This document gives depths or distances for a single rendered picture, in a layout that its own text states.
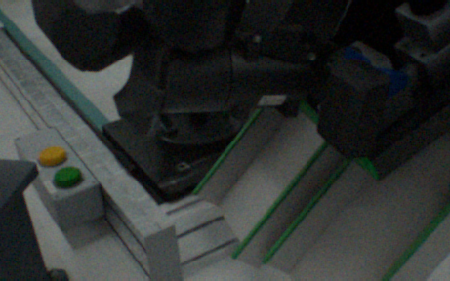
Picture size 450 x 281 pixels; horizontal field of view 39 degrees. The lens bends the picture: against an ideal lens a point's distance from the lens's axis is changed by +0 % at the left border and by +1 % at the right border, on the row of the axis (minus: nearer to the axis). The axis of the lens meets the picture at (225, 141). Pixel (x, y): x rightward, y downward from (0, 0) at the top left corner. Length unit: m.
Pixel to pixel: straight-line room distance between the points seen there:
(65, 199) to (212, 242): 0.22
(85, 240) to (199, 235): 0.21
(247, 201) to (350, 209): 0.14
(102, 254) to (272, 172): 0.33
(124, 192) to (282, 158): 0.27
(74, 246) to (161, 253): 0.19
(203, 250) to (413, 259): 0.38
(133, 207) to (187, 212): 0.08
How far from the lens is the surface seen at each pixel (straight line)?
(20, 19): 1.76
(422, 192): 0.64
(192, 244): 0.87
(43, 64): 1.38
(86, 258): 0.97
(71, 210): 0.94
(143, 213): 0.87
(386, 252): 0.64
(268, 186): 0.75
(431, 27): 0.53
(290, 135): 0.76
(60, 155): 1.00
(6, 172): 0.82
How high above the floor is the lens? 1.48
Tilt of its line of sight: 32 degrees down
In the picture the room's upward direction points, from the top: 5 degrees counter-clockwise
